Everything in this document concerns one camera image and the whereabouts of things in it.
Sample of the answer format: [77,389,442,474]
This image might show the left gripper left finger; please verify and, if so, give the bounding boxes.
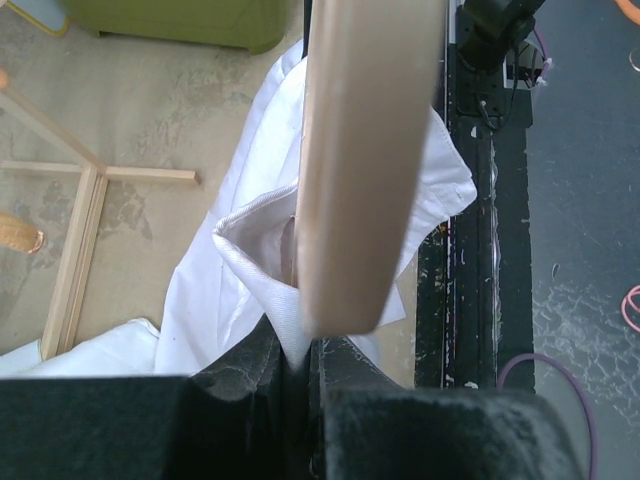
[1,320,285,479]

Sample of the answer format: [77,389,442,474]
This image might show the wooden hanger middle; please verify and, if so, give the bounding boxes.
[0,212,45,254]

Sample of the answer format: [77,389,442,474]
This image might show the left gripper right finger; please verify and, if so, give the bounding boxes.
[310,337,585,479]

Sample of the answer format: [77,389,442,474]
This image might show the white board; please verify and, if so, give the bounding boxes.
[14,0,69,36]

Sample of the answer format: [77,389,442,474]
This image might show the light wooden hanger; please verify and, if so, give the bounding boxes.
[295,1,447,338]

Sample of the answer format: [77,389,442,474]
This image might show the wooden clothes rack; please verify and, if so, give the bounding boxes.
[1,86,199,360]

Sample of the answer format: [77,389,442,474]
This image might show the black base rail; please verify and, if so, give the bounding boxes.
[414,1,543,390]

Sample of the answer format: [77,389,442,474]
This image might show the olive green laundry basket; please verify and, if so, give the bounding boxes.
[62,0,290,54]

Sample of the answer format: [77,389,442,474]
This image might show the white shirt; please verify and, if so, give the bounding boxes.
[0,39,479,379]

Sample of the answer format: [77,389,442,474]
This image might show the red blue cable loops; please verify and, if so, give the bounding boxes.
[619,284,640,334]

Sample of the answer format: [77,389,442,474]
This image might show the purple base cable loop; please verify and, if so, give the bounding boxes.
[497,352,599,480]

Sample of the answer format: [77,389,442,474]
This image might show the orange hanger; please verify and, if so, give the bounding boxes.
[615,0,640,25]

